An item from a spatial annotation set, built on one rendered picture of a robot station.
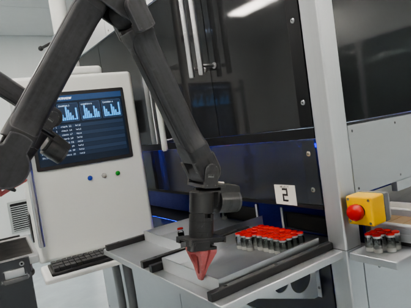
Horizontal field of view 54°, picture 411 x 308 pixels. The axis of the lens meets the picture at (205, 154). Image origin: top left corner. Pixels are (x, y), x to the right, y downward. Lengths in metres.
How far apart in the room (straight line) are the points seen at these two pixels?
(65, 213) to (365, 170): 1.17
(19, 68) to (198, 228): 5.70
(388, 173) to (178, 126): 0.66
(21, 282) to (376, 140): 0.95
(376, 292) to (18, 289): 0.90
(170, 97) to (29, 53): 5.72
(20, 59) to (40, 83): 5.71
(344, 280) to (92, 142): 1.12
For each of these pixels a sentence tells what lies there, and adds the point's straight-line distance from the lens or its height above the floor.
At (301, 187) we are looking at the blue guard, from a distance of 1.17.
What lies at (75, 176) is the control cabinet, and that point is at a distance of 1.75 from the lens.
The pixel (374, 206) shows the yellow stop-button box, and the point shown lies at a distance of 1.04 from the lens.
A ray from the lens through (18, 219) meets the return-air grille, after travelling 6.33.
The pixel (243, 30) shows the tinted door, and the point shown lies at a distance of 1.30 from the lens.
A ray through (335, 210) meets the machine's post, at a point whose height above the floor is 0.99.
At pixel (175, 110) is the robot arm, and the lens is 0.87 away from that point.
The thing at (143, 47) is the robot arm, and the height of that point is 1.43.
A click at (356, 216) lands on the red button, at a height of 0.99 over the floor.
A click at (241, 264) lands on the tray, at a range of 1.09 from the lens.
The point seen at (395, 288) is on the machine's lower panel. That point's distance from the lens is 1.34.
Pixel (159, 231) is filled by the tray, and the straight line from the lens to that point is 1.51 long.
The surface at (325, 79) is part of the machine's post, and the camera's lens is 1.07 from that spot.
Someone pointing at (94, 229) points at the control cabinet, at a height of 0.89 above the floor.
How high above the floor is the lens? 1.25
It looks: 4 degrees down
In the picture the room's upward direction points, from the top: 8 degrees counter-clockwise
